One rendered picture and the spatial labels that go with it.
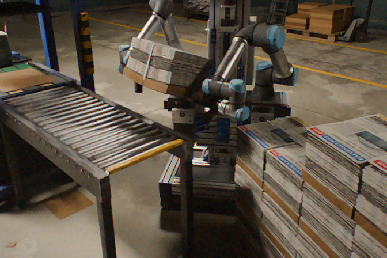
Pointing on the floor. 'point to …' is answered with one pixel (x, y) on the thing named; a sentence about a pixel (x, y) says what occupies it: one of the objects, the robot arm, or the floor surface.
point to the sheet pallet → (320, 20)
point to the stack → (289, 198)
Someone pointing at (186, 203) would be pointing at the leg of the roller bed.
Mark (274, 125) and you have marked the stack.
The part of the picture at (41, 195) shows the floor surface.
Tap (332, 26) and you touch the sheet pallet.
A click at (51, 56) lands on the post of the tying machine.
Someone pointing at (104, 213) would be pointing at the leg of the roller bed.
